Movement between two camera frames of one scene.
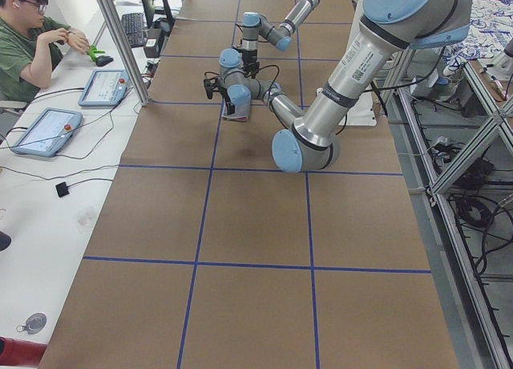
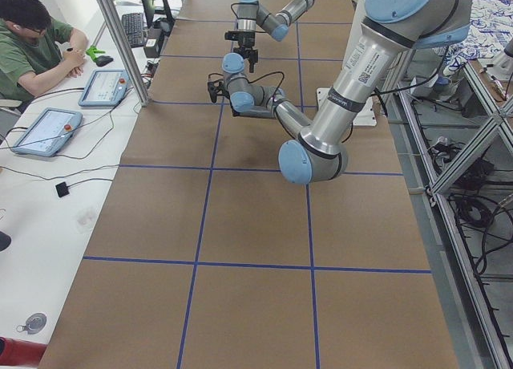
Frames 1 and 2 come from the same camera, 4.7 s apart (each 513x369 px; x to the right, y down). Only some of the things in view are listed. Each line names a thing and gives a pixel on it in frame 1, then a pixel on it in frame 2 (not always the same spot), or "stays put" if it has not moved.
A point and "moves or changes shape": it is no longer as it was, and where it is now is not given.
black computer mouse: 103,60 stays put
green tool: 93,52 stays put
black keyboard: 133,24 stays put
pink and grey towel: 241,111 moves or changes shape
